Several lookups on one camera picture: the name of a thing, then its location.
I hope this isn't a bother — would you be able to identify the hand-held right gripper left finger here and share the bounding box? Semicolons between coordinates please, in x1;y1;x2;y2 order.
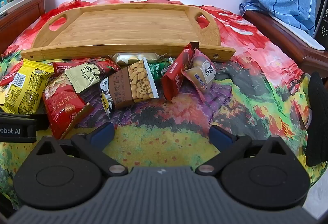
31;122;129;178

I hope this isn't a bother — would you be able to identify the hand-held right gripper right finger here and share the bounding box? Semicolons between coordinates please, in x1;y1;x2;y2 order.
196;125;294;177

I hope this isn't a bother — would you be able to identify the yellow snack packet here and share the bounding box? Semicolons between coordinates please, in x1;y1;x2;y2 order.
0;58;55;115

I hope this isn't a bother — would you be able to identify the large red nut packet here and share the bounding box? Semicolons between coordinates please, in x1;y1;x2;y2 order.
42;74;95;140

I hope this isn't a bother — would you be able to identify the red biscuit packet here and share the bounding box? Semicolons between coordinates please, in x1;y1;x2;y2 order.
0;67;19;87

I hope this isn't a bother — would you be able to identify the brown peanut packet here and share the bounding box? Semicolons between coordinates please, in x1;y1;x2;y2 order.
99;57;160;119

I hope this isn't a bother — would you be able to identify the gold candy packet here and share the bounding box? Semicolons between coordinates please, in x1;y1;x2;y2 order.
64;62;108;94

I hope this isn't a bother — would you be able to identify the pink clear pastry packet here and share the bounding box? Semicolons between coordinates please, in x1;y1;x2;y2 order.
181;48;216;105

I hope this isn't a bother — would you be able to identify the narrow red snack packet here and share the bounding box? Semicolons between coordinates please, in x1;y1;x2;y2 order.
52;57;121;75

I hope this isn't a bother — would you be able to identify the dark red bar packet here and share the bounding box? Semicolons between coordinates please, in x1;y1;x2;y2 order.
161;42;200;102

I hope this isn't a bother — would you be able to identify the silver nut packet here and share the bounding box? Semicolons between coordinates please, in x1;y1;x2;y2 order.
108;52;167;65

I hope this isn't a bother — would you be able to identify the green snack packet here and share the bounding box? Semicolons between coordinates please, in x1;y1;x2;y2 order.
148;58;175;81

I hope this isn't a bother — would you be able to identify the wooden serving tray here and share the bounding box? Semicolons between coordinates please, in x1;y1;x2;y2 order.
20;3;236;62

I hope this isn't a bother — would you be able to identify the colourful printed cloth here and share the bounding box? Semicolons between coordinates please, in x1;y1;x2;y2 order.
0;0;328;214

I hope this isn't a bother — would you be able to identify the black padded object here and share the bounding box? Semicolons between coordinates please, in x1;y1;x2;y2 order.
306;71;328;167

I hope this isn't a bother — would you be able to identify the brown wooden furniture edge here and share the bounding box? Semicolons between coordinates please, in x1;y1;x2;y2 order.
241;10;328;78

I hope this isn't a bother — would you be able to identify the brown wooden cabinet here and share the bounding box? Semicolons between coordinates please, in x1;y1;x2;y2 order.
0;0;55;55

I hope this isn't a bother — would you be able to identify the white plastic tray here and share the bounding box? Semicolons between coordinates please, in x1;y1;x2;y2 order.
0;0;50;17

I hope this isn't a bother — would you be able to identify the white sheet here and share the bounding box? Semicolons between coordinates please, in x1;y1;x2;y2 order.
268;15;326;52

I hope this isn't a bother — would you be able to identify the dark perforated object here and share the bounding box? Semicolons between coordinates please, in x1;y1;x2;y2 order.
316;0;328;45

